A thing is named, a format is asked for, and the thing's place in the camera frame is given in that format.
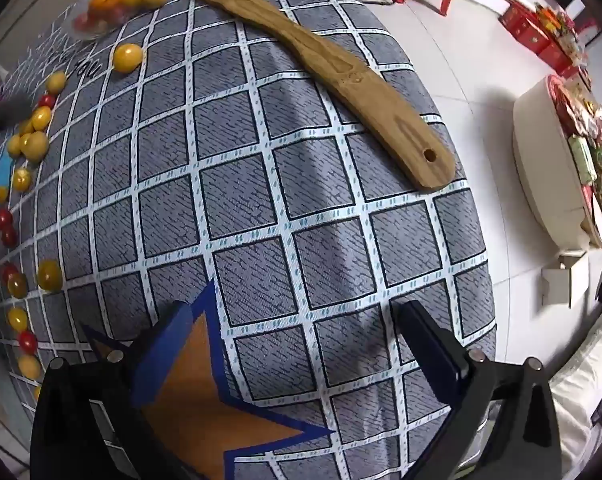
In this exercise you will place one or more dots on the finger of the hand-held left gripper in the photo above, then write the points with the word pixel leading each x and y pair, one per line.
pixel 6 115

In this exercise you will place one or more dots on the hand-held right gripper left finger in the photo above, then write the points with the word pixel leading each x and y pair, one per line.
pixel 163 355

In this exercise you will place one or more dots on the white cloth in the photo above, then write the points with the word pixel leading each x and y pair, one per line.
pixel 581 375

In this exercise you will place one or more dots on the pile of wrapped snacks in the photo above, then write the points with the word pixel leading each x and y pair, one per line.
pixel 581 160

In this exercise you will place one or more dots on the round white table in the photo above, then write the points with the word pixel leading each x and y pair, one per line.
pixel 536 150

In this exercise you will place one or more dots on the clear plastic bowl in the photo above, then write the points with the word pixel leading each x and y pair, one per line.
pixel 83 31

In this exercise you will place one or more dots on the red gift box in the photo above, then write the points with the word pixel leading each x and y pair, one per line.
pixel 556 56
pixel 518 22

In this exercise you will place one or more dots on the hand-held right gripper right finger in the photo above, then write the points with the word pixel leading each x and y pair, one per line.
pixel 443 370

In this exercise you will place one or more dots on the pile of colourful packets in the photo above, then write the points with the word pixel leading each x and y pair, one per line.
pixel 556 22

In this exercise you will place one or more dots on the long curved wooden stick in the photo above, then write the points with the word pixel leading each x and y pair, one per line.
pixel 331 60

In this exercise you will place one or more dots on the heap of mixed cherry tomatoes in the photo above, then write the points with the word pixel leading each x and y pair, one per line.
pixel 106 2

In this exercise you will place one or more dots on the small white cardboard box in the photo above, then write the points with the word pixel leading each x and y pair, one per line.
pixel 556 285

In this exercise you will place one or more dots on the grey checked tablecloth with stars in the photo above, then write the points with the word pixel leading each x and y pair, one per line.
pixel 281 185

